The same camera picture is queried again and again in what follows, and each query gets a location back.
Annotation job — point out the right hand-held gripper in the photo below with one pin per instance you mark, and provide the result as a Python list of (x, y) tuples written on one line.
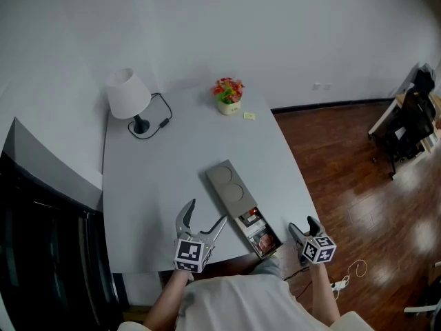
[(318, 250)]

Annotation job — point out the brown storage box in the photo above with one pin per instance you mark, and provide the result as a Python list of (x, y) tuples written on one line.
[(229, 188)]

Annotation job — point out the light wooden desk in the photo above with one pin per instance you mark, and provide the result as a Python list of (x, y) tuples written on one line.
[(379, 122)]

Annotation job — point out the black glass cabinet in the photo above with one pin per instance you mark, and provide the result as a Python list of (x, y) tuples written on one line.
[(51, 253)]

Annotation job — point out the person's grey trousers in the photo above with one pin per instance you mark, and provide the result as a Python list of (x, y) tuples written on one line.
[(267, 267)]

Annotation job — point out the white power strip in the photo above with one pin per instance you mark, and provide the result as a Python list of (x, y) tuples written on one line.
[(339, 285)]

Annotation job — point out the white chair base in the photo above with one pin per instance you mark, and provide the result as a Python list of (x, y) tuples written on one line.
[(420, 309)]

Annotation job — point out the white shade table lamp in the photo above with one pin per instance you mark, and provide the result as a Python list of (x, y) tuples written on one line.
[(127, 95)]

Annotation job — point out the potted red flowers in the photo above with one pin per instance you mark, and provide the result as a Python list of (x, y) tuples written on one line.
[(229, 93)]

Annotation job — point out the person's right forearm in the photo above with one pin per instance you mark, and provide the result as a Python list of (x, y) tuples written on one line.
[(324, 288)]

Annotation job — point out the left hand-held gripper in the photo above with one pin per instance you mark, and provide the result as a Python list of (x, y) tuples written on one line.
[(189, 253)]

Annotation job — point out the person's white shirt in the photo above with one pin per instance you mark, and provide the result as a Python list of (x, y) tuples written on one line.
[(241, 305)]

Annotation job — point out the person's left forearm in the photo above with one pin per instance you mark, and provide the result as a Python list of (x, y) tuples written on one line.
[(167, 298)]

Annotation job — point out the wooden stool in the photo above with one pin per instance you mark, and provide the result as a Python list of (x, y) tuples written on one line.
[(136, 314)]

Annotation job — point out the brown box drawer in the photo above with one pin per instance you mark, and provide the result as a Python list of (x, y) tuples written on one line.
[(275, 250)]

